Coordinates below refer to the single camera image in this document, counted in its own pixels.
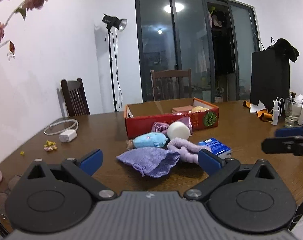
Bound white tissue paper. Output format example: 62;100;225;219
250;100;267;113

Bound blue tissue pack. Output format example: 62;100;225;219
197;137;232;159

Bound purple fuzzy headband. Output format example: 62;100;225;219
167;137;212;167

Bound white charger cable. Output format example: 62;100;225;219
43;119;79;135

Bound pink checked scrunchie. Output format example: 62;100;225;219
151;122;170;133

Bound blue plush toy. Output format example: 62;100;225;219
126;132;168;150

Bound white spray bottle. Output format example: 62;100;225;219
271;100;279;125

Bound purple drawstring pouch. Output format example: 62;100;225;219
116;147;181;179

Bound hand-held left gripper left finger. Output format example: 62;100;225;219
21;149;117;201

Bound white foam cylinder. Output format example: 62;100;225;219
167;122;191;140

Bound dark wooden chair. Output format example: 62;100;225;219
61;78;90;117
151;69;192;102

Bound glass cup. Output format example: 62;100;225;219
285;98;303;128

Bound studio light head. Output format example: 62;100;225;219
102;14;128;32

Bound black paper bag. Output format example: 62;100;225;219
250;49;291;112

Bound black garment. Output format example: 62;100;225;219
267;38;300;63

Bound orange cloth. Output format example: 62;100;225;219
243;100;273;122

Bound thin white cable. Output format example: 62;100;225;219
277;97;286;118

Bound purple cloth bundle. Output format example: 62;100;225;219
177;117;193;137

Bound white charger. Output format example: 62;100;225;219
59;129;77;143

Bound small dried flower bits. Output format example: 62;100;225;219
43;141;57;152

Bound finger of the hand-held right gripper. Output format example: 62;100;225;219
275;124;303;138
261;134;303;162

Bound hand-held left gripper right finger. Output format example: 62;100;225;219
183;149;279;202

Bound red cardboard box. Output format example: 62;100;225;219
124;97;220;140

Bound sliding glass door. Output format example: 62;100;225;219
134;0;261;103

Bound eyeglasses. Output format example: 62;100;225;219
0;175;20;215

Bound black light stand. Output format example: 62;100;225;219
105;27;123;113

